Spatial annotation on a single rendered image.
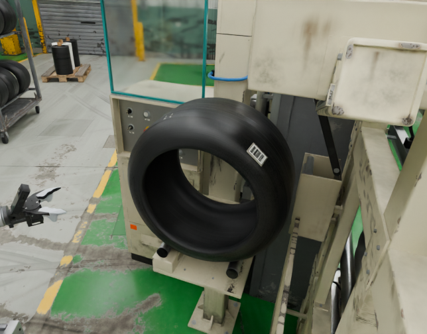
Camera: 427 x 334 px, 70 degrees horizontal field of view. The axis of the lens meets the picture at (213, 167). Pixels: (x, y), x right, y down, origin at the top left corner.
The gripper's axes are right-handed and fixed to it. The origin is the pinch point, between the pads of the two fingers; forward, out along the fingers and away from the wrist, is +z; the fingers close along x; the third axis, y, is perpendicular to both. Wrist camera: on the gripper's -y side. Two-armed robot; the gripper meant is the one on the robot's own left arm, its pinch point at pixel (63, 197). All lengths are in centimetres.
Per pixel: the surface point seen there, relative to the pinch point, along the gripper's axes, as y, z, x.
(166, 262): 16.0, 29.5, 32.5
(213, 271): 21, 47, 41
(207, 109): -45, 44, 27
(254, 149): -40, 50, 45
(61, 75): 174, 48, -586
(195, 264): 21, 41, 35
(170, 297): 108, 49, -2
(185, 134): -40, 35, 31
